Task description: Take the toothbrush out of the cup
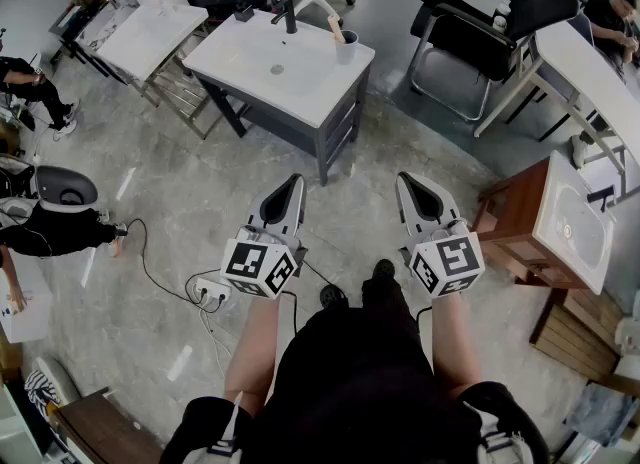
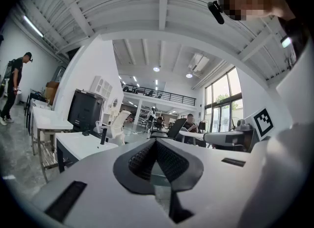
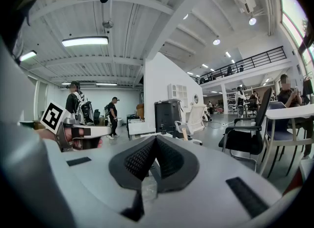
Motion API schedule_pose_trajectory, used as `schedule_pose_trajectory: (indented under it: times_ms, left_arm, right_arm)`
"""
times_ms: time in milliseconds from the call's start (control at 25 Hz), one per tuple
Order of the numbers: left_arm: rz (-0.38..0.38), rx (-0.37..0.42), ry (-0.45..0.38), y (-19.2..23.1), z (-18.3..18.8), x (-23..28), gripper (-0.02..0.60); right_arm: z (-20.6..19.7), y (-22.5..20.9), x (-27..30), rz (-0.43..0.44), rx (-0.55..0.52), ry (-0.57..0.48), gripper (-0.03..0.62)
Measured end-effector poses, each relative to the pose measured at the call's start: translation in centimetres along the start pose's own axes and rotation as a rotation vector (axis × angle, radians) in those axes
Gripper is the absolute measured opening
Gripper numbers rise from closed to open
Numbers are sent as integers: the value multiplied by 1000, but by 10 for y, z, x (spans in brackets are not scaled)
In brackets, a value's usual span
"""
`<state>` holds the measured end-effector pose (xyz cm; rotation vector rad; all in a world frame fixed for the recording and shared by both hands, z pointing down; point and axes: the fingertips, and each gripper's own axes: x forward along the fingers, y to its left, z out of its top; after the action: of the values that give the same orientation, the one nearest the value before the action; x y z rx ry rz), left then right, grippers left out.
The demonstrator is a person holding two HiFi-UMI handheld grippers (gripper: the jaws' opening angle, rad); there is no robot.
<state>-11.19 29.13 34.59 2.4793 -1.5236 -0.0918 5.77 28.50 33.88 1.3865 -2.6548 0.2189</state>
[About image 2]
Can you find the white washbasin with black faucet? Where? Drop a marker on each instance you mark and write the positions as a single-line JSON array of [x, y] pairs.
[[81, 146]]

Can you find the white washbasin on metal rack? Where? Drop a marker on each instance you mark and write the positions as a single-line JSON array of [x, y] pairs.
[[49, 120]]

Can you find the large glass window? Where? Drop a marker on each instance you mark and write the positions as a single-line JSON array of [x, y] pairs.
[[224, 99]]

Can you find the ceiling air conditioner unit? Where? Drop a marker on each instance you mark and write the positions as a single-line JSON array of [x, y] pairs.
[[198, 62]]

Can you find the black faucet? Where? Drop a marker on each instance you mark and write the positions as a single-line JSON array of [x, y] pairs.
[[104, 136]]

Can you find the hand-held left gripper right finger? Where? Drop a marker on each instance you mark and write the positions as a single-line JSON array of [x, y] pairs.
[[184, 170]]

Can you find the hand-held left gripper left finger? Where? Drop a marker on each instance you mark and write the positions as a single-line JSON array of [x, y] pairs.
[[127, 170]]

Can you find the large black monitor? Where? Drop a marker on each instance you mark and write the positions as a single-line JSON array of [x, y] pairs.
[[84, 112]]

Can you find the black mezzanine railing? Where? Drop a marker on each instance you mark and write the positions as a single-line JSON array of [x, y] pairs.
[[159, 94]]

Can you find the black office chair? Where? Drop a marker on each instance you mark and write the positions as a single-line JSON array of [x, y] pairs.
[[175, 128]]

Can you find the white office chair base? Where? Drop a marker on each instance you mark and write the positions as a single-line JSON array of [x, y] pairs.
[[117, 123]]

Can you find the long tube ceiling light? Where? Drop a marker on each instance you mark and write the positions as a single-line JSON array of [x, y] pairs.
[[33, 26]]

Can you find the black head-mounted camera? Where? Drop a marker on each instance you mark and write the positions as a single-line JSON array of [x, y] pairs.
[[216, 12]]

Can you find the white wall cabinet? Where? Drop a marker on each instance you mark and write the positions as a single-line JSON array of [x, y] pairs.
[[101, 87]]

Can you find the brown cardboard box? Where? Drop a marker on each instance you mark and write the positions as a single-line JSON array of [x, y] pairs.
[[52, 92]]

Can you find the small black box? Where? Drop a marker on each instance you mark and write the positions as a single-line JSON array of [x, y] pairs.
[[86, 133]]

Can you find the metal rack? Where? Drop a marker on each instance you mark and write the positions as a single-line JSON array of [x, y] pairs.
[[46, 153]]

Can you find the round ceiling light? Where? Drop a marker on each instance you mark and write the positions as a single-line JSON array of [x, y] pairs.
[[156, 69], [189, 75]]

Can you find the person's black shirt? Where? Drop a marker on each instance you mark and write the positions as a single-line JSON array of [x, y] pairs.
[[296, 31]]

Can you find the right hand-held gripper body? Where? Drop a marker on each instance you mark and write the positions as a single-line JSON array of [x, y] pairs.
[[216, 139]]

